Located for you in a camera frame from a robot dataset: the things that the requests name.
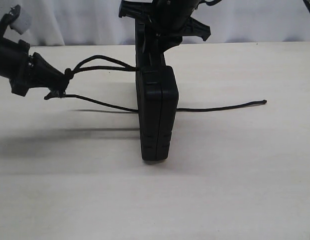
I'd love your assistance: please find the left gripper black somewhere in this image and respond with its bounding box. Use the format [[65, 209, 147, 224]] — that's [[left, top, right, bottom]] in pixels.
[[8, 40, 70, 100]]

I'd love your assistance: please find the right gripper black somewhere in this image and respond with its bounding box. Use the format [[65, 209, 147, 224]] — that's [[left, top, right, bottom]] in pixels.
[[119, 0, 210, 68]]

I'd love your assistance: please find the black plastic carrying case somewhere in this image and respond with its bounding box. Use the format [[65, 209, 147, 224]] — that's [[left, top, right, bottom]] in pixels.
[[136, 66, 179, 162]]

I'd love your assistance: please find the black cord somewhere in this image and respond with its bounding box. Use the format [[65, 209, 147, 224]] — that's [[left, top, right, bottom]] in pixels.
[[43, 55, 268, 114]]

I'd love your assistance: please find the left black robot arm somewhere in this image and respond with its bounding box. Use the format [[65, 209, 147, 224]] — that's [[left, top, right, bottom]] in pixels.
[[0, 4, 70, 100]]

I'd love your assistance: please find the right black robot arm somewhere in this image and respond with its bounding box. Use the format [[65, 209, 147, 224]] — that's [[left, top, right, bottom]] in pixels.
[[119, 0, 220, 70]]

